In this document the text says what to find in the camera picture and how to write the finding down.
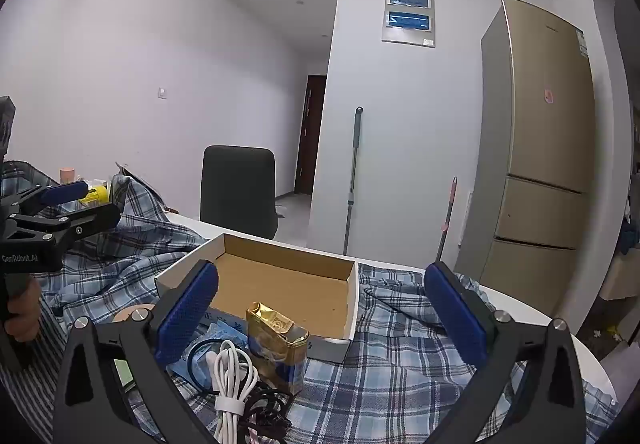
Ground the person's left hand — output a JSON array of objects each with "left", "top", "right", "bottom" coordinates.
[{"left": 5, "top": 275, "right": 44, "bottom": 343}]

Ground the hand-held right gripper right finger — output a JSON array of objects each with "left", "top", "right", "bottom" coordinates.
[{"left": 424, "top": 262, "right": 588, "bottom": 444}]

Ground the dark office chair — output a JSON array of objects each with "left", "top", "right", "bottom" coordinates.
[{"left": 200, "top": 145, "right": 280, "bottom": 241}]

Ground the grey electrical panel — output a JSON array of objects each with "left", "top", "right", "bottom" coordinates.
[{"left": 382, "top": 0, "right": 437, "bottom": 49}]

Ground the gold and blue packet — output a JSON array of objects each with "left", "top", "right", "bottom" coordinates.
[{"left": 245, "top": 301, "right": 311, "bottom": 395}]

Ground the white cardboard box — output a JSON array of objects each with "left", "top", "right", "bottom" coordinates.
[{"left": 155, "top": 233, "right": 358, "bottom": 365}]

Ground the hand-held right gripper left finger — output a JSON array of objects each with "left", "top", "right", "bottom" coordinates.
[{"left": 50, "top": 260, "right": 221, "bottom": 444}]

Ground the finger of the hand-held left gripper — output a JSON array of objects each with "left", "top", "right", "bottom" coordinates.
[
  {"left": 0, "top": 181, "right": 87, "bottom": 217},
  {"left": 5, "top": 203, "right": 122, "bottom": 250}
]

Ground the white rabbit toy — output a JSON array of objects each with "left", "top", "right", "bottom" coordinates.
[{"left": 210, "top": 340, "right": 261, "bottom": 444}]

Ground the blue clothing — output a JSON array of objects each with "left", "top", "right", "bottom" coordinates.
[{"left": 619, "top": 211, "right": 640, "bottom": 256}]

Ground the beige cardboard box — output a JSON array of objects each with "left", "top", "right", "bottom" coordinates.
[{"left": 599, "top": 251, "right": 640, "bottom": 301}]

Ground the yellow packet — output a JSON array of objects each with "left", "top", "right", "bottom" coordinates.
[{"left": 80, "top": 184, "right": 110, "bottom": 206}]

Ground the gold refrigerator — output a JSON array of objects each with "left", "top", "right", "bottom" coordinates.
[{"left": 452, "top": 0, "right": 598, "bottom": 325}]

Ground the black cable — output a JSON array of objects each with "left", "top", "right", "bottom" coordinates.
[{"left": 187, "top": 339, "right": 296, "bottom": 440}]

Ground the blue plaid cloth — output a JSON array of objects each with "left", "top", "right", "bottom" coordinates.
[{"left": 0, "top": 159, "right": 621, "bottom": 444}]

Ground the light blue plastic packet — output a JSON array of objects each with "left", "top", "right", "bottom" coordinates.
[{"left": 167, "top": 307, "right": 251, "bottom": 395}]

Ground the dark wooden door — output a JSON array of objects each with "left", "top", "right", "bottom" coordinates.
[{"left": 294, "top": 74, "right": 327, "bottom": 196}]

